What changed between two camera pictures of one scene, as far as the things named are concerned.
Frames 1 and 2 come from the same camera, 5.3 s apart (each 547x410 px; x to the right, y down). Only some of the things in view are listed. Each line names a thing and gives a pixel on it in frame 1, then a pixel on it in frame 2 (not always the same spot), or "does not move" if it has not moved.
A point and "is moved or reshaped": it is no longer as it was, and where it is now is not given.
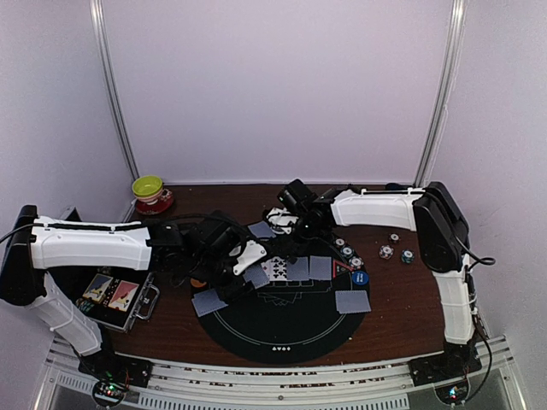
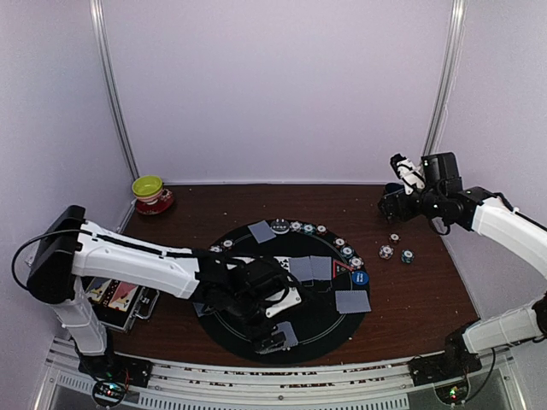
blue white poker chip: (355, 262) does not move
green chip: (347, 251) does not move
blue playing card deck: (257, 275) is moved or reshaped
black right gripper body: (307, 235) -> (430, 202)
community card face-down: (320, 267) does not move
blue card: (349, 301) does not move
